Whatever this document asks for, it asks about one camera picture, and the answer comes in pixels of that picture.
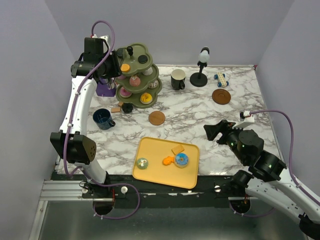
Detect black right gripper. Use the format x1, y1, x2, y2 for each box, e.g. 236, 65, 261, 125
203, 118, 248, 164

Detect black patterned sandwich cookie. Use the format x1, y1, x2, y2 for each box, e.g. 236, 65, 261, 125
116, 48, 125, 58

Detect metal serving tongs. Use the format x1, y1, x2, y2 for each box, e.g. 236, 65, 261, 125
116, 47, 127, 61

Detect round orange biscuit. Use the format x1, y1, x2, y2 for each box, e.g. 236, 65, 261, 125
120, 63, 131, 73

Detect purple snowball cake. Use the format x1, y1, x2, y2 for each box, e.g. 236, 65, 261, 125
117, 75, 126, 80

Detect yellow serving tray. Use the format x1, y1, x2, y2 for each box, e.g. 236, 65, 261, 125
132, 137, 200, 189

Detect pink snowball cake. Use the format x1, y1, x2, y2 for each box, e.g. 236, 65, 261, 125
129, 75, 141, 87

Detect pink frosted donut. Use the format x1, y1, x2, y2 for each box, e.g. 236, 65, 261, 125
119, 87, 132, 98

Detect grey snowball cake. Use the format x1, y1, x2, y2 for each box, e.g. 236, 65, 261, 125
142, 67, 153, 76

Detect white sprinkled donut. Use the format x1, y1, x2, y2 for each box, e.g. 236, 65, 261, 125
148, 78, 159, 89

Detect yellow frosted donut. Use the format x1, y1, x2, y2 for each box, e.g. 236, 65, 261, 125
140, 92, 153, 105

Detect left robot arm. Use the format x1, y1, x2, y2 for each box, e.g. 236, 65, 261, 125
50, 35, 121, 198

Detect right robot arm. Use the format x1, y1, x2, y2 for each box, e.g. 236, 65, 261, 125
203, 119, 320, 240

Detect rectangular beige biscuit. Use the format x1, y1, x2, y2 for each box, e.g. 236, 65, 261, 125
171, 144, 185, 155

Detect purple box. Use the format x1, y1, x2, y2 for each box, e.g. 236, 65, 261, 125
95, 78, 117, 97

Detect dark wooden coaster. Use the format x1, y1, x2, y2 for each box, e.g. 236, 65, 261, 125
212, 88, 231, 105

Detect blue frosted donut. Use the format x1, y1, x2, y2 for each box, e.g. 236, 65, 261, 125
174, 152, 189, 168

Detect toy car blue wheels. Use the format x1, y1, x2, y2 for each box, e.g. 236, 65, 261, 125
214, 72, 229, 88

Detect orange fish cookie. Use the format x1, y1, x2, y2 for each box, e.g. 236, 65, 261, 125
162, 156, 175, 166

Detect green tiered cake stand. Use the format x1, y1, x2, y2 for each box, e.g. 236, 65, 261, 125
115, 42, 162, 109

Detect black lamp white bulb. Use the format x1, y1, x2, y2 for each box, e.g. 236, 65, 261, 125
189, 46, 210, 88

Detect light wooden coaster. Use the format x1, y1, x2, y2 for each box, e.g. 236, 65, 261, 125
148, 111, 166, 126

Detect dark blue mug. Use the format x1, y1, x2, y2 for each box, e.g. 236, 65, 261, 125
92, 108, 116, 130

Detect black cream mug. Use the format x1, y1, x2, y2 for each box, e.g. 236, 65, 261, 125
170, 69, 186, 91

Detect green snowball cake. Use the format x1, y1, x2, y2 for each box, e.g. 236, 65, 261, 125
136, 157, 149, 170

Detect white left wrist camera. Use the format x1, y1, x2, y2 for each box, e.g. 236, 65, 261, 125
90, 34, 109, 43

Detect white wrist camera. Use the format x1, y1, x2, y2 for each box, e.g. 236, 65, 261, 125
232, 110, 255, 129
90, 34, 109, 43

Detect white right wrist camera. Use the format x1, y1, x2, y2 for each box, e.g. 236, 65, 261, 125
232, 110, 255, 129

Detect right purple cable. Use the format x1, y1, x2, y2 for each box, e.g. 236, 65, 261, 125
228, 109, 320, 217

